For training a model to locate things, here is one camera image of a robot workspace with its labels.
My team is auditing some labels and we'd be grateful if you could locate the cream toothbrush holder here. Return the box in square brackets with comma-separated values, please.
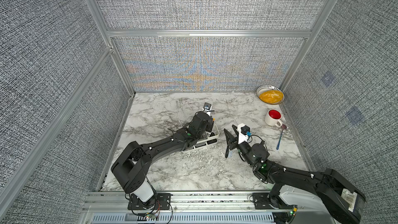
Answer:
[183, 124, 220, 152]

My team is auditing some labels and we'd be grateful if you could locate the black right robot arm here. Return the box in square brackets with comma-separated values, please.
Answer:
[224, 129, 366, 224]

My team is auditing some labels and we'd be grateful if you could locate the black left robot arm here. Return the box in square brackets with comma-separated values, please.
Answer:
[111, 111, 214, 205]

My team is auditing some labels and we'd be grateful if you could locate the iridescent purple blue spoon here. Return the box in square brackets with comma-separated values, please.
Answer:
[276, 124, 288, 150]

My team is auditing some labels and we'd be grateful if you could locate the white mug red inside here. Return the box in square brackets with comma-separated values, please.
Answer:
[264, 109, 284, 127]

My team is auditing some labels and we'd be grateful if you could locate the patterned white bowl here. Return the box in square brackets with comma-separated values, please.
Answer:
[256, 85, 285, 105]

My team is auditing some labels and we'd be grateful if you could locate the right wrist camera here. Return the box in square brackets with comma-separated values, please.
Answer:
[237, 123, 251, 144]

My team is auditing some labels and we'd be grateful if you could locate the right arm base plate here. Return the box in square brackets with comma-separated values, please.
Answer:
[250, 193, 294, 210]

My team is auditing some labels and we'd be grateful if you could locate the white vented cable duct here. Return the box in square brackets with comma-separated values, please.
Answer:
[91, 212, 275, 224]

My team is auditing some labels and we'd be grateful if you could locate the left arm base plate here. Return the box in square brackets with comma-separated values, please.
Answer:
[127, 193, 171, 212]

